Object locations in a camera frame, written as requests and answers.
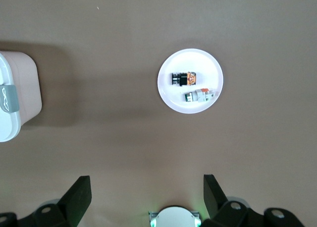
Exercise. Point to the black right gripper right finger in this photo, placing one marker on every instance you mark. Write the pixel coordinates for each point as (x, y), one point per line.
(215, 202)

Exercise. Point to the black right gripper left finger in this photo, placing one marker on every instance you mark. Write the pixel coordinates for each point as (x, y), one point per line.
(74, 202)

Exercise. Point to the orange push-button switch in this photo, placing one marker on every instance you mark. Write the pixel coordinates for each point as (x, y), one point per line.
(184, 78)

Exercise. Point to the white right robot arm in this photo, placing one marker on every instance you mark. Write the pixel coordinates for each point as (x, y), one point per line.
(174, 218)

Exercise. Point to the small white green component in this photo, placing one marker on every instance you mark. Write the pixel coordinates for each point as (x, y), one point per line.
(200, 95)

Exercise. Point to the white lidded storage box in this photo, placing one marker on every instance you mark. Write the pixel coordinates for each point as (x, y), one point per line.
(27, 88)

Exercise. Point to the pink round plate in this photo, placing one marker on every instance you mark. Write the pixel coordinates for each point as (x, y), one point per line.
(190, 61)

